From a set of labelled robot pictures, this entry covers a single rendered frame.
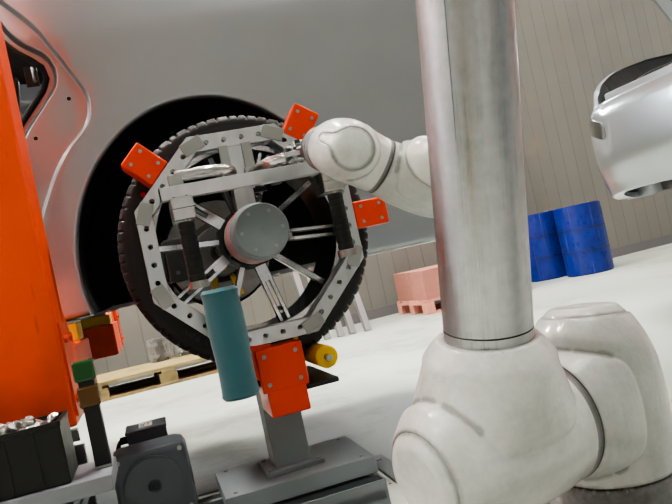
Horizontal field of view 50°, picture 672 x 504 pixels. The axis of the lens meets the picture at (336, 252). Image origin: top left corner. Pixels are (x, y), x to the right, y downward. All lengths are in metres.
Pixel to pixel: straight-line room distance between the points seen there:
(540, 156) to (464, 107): 9.25
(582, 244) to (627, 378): 7.65
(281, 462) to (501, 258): 1.35
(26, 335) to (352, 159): 0.82
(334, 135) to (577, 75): 9.58
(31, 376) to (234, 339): 0.43
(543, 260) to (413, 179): 7.72
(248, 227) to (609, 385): 0.99
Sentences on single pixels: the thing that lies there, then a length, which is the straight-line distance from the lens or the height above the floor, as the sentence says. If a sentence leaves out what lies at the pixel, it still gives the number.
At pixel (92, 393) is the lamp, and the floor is 0.59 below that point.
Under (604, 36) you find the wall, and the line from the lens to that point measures 11.22.
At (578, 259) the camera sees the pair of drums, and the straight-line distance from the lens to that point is 8.60.
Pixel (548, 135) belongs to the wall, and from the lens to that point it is 10.14.
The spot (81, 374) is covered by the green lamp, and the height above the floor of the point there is 0.63.
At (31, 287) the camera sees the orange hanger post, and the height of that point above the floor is 0.82.
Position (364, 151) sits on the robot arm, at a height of 0.91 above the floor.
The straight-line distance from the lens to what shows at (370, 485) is 1.95.
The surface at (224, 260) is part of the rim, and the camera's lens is 1.91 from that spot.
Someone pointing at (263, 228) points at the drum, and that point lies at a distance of 1.68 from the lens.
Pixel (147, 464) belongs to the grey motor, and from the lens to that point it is 1.82.
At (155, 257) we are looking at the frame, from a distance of 1.80.
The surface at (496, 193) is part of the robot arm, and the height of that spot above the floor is 0.77.
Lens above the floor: 0.74
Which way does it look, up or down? 1 degrees up
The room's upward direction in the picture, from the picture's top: 12 degrees counter-clockwise
